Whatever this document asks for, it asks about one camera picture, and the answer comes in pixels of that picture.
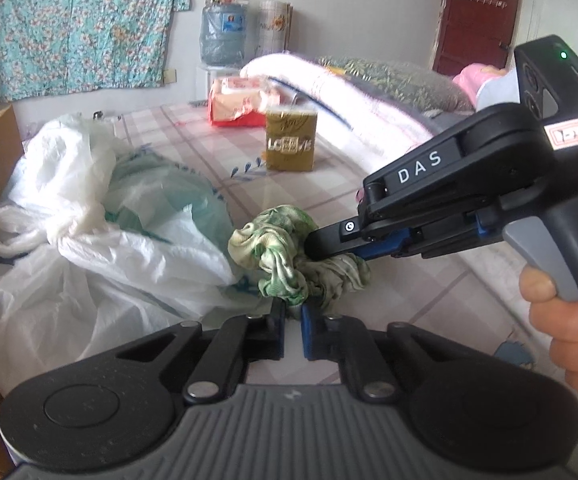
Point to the pink wet wipes pack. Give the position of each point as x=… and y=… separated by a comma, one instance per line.
x=234, y=105

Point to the white water dispenser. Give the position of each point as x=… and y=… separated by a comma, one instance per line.
x=214, y=80

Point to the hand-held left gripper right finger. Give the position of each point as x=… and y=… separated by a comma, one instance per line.
x=307, y=335

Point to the wall socket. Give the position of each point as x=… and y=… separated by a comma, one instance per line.
x=169, y=75

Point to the green printed plastic bag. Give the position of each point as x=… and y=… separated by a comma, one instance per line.
x=169, y=190

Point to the grey-blue flower pillow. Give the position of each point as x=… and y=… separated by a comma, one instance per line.
x=499, y=92

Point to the checked bed sheet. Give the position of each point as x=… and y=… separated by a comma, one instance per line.
x=289, y=190

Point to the white striped blanket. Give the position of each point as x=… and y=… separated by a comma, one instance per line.
x=349, y=105

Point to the person's right hand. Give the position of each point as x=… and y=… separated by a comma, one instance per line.
x=569, y=340

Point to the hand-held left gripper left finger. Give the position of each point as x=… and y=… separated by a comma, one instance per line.
x=280, y=332

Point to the rolled floral mat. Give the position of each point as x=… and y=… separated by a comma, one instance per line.
x=274, y=27

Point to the green patterned cloth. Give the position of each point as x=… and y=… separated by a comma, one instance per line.
x=274, y=255

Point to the blue water jug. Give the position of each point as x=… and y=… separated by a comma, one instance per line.
x=224, y=35

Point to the grey quilt with yellow stars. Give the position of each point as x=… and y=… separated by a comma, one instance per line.
x=449, y=120

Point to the pink quilt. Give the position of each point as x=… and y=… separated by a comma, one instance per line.
x=474, y=82

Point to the gold tissue pack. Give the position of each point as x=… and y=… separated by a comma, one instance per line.
x=289, y=140

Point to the green floral pillow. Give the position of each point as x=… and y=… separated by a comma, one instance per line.
x=399, y=80

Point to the white plastic bag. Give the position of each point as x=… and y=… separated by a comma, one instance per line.
x=69, y=280

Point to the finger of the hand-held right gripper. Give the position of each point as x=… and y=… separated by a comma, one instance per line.
x=329, y=240
x=384, y=252

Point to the teal floral hanging cloth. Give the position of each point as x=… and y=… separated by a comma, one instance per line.
x=79, y=25

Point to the dark red door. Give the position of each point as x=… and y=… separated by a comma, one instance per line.
x=474, y=20

